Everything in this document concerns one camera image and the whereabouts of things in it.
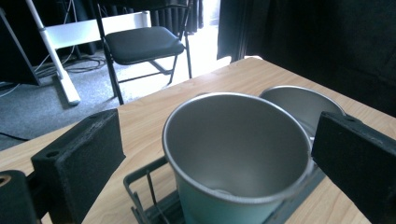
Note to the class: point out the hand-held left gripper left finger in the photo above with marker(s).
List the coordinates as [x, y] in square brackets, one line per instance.
[81, 161]

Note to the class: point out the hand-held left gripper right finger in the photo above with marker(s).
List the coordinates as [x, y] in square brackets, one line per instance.
[358, 165]

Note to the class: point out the short steel cup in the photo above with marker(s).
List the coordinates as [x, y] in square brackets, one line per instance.
[303, 105]

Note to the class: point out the teal metal cup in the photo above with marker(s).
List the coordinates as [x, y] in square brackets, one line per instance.
[236, 155]

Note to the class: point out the dark upright panel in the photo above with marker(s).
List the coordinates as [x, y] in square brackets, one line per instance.
[15, 53]

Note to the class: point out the black folding chair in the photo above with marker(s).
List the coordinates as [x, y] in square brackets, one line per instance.
[143, 45]

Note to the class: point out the dark side curtain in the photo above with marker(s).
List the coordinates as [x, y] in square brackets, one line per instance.
[311, 40]

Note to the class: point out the pleated dark curtain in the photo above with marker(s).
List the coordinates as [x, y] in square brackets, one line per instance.
[174, 17]

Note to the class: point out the white desk frame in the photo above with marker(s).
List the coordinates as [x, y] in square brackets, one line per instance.
[62, 34]

